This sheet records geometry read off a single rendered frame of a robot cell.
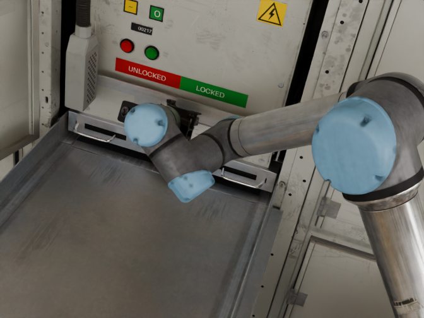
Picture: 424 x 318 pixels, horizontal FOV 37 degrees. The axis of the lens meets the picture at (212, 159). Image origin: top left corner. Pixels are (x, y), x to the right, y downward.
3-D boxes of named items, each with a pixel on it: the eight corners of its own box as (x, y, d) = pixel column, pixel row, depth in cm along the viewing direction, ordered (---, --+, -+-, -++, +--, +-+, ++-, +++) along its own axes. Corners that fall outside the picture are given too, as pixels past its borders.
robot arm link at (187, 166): (235, 168, 118) (201, 120, 118) (197, 195, 110) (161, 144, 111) (212, 185, 124) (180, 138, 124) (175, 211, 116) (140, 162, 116)
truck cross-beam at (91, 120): (272, 193, 154) (277, 173, 151) (67, 130, 162) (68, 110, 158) (276, 181, 158) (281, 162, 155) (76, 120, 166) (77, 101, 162)
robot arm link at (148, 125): (139, 159, 111) (111, 119, 111) (154, 155, 122) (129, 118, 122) (175, 133, 110) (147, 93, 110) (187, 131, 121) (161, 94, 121)
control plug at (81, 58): (83, 113, 145) (86, 43, 134) (64, 106, 145) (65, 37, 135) (98, 97, 151) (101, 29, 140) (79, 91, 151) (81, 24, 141)
